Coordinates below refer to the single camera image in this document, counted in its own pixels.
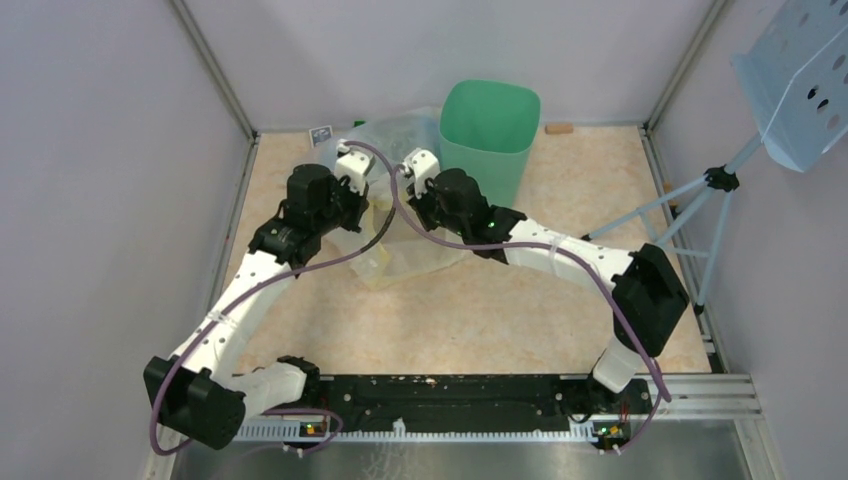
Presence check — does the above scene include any clear yellowish plastic bag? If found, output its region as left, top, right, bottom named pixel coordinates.
left=304, top=106, right=468, bottom=289

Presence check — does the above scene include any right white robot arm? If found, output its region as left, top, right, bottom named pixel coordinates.
left=392, top=164, right=689, bottom=412

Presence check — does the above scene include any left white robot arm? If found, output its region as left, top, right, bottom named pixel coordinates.
left=143, top=154, right=373, bottom=455

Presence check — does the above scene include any green plastic trash bin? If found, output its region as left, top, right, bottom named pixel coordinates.
left=439, top=79, right=541, bottom=207

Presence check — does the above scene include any blue playing card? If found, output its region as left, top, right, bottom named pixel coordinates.
left=308, top=125, right=333, bottom=148

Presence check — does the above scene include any small wooden block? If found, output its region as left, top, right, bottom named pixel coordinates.
left=544, top=123, right=575, bottom=135

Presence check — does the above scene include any light blue tripod stand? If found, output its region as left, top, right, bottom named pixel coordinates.
left=581, top=134, right=763, bottom=316

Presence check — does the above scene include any perforated light blue panel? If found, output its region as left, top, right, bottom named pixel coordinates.
left=732, top=0, right=847, bottom=173

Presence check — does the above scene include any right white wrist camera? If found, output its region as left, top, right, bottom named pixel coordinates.
left=401, top=148, right=441, bottom=198

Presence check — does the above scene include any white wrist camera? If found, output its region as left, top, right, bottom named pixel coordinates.
left=401, top=148, right=441, bottom=198
left=333, top=141, right=375, bottom=197

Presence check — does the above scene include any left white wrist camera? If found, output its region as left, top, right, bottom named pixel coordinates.
left=333, top=141, right=375, bottom=197

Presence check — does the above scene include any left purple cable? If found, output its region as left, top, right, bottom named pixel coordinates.
left=148, top=139, right=399, bottom=458

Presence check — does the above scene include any purple cable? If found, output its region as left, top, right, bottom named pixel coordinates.
left=148, top=139, right=399, bottom=458
left=389, top=164, right=672, bottom=455

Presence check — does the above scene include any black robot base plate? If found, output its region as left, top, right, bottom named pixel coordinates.
left=294, top=374, right=651, bottom=434

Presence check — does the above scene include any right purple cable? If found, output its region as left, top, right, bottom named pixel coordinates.
left=389, top=164, right=672, bottom=455

